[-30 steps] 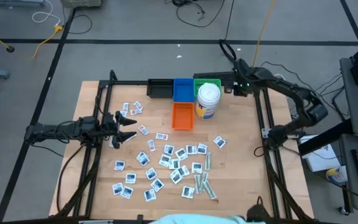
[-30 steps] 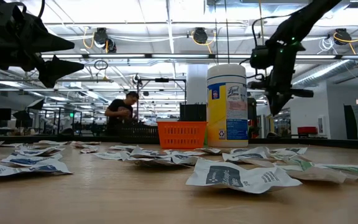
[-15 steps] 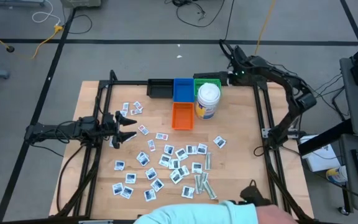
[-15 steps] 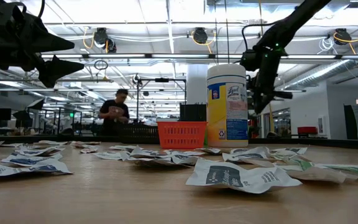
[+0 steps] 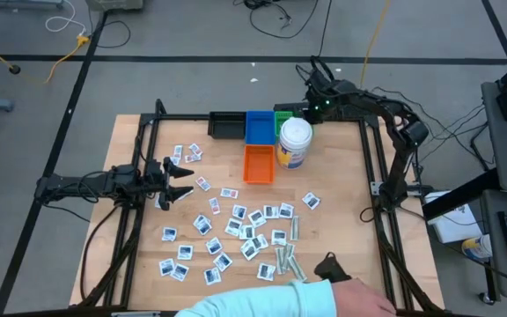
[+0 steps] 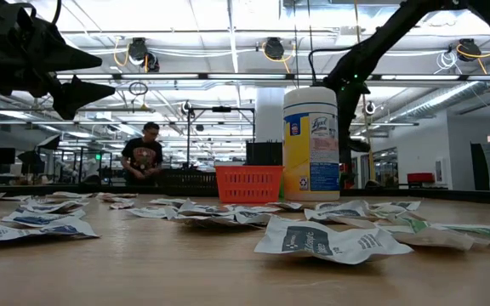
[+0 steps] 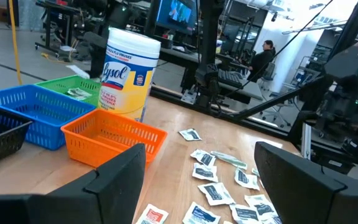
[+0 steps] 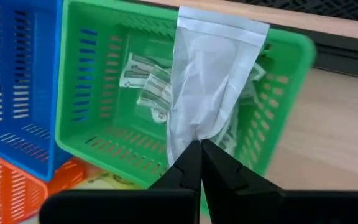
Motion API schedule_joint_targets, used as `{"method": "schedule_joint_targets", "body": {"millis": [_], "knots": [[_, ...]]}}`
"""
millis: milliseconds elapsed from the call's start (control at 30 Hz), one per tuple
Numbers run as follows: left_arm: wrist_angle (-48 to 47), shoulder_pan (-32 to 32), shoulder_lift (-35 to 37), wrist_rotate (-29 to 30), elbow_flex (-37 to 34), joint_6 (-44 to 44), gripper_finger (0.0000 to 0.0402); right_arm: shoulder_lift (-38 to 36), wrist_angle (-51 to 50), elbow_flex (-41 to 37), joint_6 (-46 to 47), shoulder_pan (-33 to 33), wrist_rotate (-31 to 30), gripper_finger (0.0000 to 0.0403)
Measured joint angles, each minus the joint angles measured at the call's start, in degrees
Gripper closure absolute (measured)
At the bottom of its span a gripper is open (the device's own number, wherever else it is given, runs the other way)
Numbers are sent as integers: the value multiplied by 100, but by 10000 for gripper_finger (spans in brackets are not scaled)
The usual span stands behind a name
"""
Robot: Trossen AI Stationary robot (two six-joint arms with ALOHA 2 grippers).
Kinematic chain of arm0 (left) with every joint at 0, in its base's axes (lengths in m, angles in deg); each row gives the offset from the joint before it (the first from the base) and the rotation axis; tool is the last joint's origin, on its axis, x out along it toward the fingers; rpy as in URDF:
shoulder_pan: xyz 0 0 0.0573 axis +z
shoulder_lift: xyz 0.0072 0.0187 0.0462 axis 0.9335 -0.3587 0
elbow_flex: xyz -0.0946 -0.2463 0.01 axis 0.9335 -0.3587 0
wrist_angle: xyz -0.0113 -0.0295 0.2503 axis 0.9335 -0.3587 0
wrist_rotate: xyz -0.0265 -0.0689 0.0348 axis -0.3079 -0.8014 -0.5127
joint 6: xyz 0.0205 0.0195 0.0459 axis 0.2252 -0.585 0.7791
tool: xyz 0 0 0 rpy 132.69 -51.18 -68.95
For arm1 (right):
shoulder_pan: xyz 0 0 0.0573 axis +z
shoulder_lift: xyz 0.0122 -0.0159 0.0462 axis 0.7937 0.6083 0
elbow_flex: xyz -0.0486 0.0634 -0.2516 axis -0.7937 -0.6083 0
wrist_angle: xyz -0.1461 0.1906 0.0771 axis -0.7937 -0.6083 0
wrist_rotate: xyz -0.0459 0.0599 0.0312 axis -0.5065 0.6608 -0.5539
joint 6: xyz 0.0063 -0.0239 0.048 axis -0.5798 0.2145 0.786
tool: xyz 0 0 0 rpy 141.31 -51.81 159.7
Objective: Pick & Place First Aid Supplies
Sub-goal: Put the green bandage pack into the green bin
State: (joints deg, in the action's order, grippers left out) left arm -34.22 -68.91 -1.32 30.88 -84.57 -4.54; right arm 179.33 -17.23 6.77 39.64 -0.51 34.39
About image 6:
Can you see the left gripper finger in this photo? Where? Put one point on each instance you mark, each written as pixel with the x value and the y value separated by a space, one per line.
pixel 75 60
pixel 79 93

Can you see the Lysol wipes canister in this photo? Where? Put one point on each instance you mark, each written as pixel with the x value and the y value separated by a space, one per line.
pixel 311 149

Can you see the green striped bandage packet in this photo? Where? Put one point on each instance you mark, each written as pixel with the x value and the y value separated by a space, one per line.
pixel 483 234
pixel 413 224

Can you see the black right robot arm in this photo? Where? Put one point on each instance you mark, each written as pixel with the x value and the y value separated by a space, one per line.
pixel 377 38

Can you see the small black ceiling reel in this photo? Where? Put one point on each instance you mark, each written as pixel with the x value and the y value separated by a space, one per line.
pixel 369 107
pixel 185 107

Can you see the red bin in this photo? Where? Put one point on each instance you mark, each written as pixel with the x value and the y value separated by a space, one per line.
pixel 420 177

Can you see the black cabinet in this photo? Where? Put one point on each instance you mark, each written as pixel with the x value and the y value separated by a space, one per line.
pixel 264 154

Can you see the white pillar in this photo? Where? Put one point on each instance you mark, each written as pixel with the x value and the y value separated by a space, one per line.
pixel 268 115

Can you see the person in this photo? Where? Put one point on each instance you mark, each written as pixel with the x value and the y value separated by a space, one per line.
pixel 143 155

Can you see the red label pad packet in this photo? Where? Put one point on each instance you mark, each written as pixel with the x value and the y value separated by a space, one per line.
pixel 121 205
pixel 68 195
pixel 115 195

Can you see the orange plastic basket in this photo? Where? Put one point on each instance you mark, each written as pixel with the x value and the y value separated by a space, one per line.
pixel 249 183

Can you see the black standing panel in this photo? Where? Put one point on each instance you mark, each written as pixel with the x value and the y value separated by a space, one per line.
pixel 479 166

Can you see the black plastic bin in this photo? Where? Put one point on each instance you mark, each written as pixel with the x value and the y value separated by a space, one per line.
pixel 185 178

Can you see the distant black gantry frame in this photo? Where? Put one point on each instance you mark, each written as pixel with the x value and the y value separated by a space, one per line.
pixel 221 109

